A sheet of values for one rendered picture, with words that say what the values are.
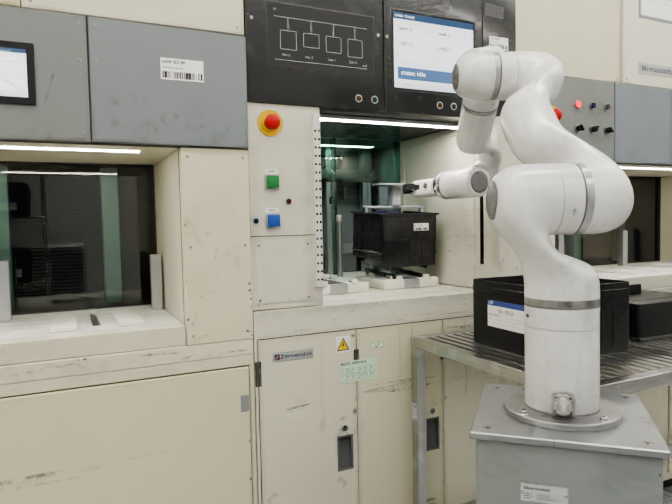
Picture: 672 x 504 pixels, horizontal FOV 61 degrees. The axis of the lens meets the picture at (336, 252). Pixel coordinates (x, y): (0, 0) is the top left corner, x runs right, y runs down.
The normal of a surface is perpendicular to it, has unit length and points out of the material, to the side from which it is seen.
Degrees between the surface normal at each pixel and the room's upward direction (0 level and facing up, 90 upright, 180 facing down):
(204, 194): 90
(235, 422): 90
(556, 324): 90
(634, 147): 90
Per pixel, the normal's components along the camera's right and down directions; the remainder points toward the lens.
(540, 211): 0.11, 0.14
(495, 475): -0.33, 0.06
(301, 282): 0.44, 0.04
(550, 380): -0.63, 0.05
